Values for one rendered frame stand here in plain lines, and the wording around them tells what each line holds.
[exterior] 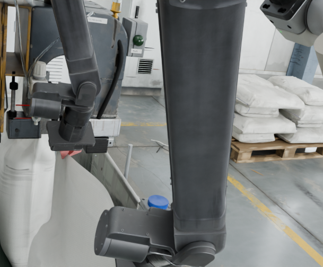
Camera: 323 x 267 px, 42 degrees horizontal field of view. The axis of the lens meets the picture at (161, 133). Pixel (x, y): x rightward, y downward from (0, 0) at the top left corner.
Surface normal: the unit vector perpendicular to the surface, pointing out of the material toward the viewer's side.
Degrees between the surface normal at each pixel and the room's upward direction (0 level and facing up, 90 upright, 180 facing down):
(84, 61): 103
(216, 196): 113
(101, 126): 90
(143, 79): 90
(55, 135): 29
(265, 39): 90
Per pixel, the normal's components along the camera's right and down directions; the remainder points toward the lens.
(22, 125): 0.40, 0.40
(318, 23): -0.89, 0.37
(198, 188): -0.04, 0.77
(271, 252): 0.17, -0.92
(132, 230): 0.34, -0.60
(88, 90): 0.22, 0.61
